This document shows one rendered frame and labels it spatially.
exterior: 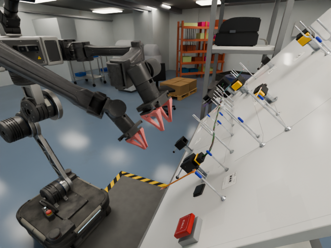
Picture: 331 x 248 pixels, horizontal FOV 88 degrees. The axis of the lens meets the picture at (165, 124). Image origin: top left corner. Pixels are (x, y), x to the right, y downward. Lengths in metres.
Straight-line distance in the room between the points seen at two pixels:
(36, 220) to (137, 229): 0.80
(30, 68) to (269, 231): 0.63
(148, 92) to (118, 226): 1.51
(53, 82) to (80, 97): 0.08
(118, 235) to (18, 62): 1.53
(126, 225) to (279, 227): 1.58
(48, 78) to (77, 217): 1.30
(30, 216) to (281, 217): 1.77
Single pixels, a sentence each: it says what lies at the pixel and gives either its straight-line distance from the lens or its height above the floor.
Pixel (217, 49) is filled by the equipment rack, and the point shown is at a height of 1.44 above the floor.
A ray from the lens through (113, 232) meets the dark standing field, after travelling 1.82.
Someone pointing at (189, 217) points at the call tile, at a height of 1.13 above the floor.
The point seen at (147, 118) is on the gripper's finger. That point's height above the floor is 1.30.
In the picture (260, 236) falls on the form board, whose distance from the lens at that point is 0.37.
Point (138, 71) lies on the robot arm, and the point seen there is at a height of 1.44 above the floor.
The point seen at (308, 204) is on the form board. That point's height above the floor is 1.29.
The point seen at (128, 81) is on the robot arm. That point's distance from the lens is 0.54.
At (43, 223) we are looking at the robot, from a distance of 1.79.
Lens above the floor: 1.52
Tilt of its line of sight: 27 degrees down
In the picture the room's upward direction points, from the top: straight up
